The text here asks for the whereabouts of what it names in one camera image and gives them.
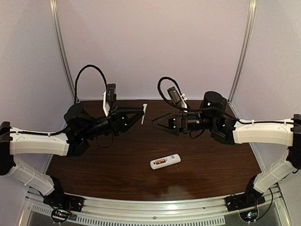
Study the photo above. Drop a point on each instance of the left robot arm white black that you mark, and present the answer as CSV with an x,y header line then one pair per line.
x,y
72,141

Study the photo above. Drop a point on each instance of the left aluminium frame post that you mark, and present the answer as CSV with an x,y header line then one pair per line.
x,y
61,47

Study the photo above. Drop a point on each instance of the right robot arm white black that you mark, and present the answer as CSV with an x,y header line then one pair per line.
x,y
228,130

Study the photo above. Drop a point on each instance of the curved aluminium front rail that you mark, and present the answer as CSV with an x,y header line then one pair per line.
x,y
198,212

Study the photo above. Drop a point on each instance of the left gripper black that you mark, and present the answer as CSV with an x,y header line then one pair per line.
x,y
115,121

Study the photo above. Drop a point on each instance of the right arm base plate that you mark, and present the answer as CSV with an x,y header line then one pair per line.
x,y
242,201

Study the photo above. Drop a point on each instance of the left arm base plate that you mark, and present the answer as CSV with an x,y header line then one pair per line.
x,y
64,201

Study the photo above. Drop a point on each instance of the white remote control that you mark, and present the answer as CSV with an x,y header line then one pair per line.
x,y
170,160

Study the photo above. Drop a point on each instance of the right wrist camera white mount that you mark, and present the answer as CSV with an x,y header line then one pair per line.
x,y
178,100

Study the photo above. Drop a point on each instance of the white battery cover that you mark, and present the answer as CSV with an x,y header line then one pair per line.
x,y
144,112

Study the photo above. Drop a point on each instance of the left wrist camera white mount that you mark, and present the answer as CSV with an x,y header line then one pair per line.
x,y
109,97

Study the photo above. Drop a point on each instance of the aluminium frame post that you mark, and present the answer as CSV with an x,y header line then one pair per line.
x,y
61,47
245,45

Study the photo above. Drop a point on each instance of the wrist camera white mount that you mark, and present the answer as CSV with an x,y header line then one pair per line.
x,y
109,97
178,100

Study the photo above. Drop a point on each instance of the right aluminium frame post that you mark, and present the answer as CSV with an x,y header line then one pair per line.
x,y
245,45

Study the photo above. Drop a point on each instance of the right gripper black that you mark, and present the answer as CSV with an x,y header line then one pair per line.
x,y
183,122

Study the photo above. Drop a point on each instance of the orange AA battery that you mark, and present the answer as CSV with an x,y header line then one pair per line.
x,y
161,161

